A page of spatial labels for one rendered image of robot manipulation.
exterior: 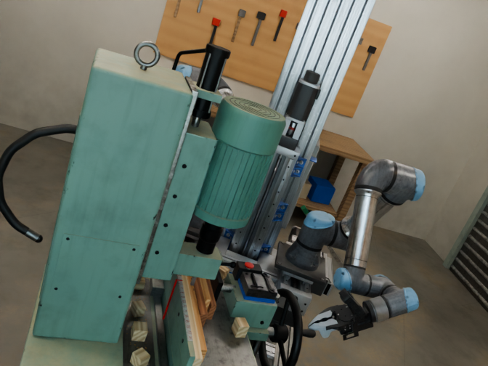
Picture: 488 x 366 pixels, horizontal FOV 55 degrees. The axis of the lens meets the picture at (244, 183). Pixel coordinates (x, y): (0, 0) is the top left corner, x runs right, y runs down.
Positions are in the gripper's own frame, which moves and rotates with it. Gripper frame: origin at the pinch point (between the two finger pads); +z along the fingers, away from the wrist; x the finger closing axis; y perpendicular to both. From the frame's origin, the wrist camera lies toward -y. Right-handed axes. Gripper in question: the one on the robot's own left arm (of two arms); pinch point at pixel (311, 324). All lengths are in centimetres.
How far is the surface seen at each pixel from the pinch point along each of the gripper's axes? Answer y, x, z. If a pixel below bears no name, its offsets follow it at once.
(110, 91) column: -87, -5, 36
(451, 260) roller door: 214, 230, -208
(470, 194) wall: 165, 258, -248
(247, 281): -20.5, 4.2, 16.5
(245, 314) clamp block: -12.7, -0.5, 19.4
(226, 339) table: -14.9, -10.2, 26.7
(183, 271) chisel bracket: -32.1, 2.2, 33.5
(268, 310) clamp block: -11.4, -0.4, 12.6
